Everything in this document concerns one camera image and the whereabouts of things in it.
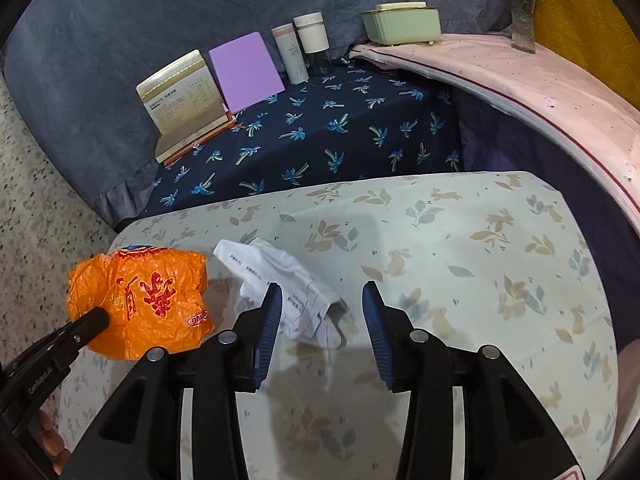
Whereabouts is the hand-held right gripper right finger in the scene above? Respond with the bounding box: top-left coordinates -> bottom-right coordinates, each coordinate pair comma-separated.
361,280 -> 568,480

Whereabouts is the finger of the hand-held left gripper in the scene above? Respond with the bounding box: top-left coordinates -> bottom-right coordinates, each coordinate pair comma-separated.
47,307 -> 111,361

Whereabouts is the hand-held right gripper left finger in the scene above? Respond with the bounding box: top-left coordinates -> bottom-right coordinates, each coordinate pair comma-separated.
70,282 -> 285,480

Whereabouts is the white paper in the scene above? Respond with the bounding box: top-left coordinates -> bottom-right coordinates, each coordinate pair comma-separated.
213,237 -> 351,351

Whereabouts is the orange plastic bag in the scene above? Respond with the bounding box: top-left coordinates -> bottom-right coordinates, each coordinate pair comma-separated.
67,244 -> 216,361

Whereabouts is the person's left hand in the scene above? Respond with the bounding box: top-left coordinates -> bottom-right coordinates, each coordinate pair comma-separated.
37,410 -> 69,476

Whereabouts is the navy leaf-print cloth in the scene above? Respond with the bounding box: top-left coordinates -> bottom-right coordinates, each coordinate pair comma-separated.
145,57 -> 463,218

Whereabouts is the orange-edged book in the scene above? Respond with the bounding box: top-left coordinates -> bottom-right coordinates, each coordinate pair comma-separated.
154,110 -> 238,166

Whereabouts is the dark purple cloth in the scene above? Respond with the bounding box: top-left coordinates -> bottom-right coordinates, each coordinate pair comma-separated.
452,85 -> 640,271

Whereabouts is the cream printed box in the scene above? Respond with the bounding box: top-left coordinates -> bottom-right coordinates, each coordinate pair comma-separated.
136,49 -> 226,137

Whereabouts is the purple notebook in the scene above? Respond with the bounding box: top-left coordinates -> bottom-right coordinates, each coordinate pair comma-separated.
207,31 -> 286,115

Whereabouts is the white tube bottle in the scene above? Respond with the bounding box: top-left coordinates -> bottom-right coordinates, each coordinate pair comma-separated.
271,23 -> 309,85

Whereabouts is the pink cloth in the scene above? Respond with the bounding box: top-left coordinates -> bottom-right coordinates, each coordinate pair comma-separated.
348,32 -> 640,231

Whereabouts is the white lidded jar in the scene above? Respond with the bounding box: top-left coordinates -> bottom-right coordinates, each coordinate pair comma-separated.
293,12 -> 331,77

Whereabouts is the green tissue box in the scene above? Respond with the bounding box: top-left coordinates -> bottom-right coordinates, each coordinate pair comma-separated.
361,1 -> 442,47

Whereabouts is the grey-blue cloth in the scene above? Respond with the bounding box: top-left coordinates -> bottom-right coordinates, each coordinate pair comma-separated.
2,0 -> 513,226

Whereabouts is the glass vase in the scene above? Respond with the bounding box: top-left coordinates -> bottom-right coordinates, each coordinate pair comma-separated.
510,0 -> 538,55

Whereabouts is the yellow cloth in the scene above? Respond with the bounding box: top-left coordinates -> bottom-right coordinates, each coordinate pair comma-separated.
530,0 -> 640,106

